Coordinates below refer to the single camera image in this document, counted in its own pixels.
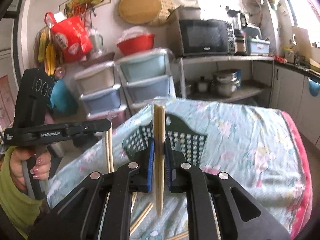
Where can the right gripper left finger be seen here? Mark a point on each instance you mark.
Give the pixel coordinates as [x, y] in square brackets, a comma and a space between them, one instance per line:
[100, 206]

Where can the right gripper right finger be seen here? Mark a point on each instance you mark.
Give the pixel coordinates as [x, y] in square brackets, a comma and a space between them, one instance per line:
[218, 206]

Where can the green sleeve left forearm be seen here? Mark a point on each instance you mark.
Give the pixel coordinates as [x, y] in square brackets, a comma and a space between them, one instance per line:
[21, 210]

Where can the white kitchen cabinets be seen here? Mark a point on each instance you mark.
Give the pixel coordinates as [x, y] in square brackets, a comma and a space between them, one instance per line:
[291, 94]

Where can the left hand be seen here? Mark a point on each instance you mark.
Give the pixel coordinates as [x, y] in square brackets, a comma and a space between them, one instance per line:
[25, 163]

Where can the blue cloth bag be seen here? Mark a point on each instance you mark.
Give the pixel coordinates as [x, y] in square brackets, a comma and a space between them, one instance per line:
[62, 101]

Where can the left plastic drawer tower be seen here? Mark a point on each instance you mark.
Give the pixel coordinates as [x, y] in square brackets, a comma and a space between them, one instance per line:
[101, 93]

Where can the plastic drawer tower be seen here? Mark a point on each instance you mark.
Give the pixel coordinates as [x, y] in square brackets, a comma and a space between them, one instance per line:
[101, 93]
[145, 76]

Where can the floral blue tablecloth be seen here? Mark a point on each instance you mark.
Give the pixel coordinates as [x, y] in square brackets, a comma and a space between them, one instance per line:
[259, 147]

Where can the green plastic utensil basket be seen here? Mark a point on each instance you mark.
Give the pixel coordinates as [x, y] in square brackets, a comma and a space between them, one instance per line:
[182, 138]

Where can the red shopping bag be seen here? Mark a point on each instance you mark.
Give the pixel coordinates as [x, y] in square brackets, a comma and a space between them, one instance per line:
[70, 35]

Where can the right plastic drawer tower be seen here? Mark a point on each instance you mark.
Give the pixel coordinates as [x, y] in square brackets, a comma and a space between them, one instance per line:
[145, 76]

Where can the small steel pot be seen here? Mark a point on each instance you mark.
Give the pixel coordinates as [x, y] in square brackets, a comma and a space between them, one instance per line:
[203, 85]

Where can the stacked steel pots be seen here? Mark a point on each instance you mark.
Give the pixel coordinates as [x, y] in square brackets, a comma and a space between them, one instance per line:
[226, 82]

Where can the metal shelf rack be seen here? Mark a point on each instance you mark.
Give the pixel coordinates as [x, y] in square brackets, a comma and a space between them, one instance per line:
[249, 88]

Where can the red plastic basin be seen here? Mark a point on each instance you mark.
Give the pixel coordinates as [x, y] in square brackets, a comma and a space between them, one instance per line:
[137, 44]

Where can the blue hanging cabinet bin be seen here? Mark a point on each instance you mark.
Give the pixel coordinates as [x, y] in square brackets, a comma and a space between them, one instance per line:
[314, 87]

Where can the round bamboo mat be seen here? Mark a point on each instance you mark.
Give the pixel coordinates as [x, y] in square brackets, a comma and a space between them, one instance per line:
[153, 13]

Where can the light blue dish rack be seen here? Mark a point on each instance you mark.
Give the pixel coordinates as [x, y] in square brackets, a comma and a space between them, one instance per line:
[257, 47]

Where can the black microwave oven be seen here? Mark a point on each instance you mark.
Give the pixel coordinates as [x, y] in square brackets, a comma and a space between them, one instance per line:
[191, 38]

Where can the blender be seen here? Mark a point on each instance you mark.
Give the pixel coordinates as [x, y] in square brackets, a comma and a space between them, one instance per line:
[239, 24]

